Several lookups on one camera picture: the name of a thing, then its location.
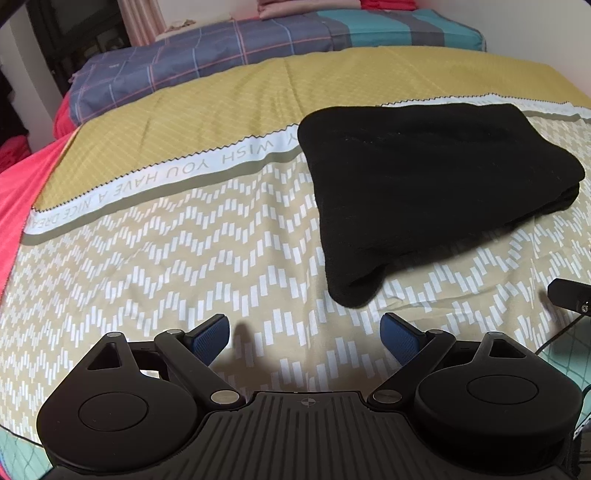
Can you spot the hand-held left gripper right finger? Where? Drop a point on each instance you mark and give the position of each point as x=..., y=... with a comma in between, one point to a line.
x=400, y=337

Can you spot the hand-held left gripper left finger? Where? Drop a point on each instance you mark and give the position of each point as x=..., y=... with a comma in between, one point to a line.
x=210, y=339

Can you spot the black pants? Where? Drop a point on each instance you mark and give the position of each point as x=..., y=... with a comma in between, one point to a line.
x=415, y=184

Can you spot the teal checkered sheet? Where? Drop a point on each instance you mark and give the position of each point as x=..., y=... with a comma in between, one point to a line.
x=565, y=350

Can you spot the yellow patterned blanket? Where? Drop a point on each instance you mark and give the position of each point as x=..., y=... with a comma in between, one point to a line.
x=184, y=230

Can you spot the red bed sheet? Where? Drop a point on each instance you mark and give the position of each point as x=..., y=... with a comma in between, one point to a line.
x=23, y=184

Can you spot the blue plaid quilt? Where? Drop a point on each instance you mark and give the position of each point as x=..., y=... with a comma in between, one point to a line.
x=231, y=50

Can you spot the pink curtain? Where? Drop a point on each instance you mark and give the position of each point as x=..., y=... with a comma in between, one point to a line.
x=143, y=21

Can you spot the dark cabinet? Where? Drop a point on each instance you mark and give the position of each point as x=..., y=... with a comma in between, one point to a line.
x=78, y=37

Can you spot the red folded cloth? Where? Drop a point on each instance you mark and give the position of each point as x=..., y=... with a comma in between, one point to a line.
x=388, y=3

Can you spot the pink folded blanket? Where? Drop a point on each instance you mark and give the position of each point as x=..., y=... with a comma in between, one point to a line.
x=304, y=7

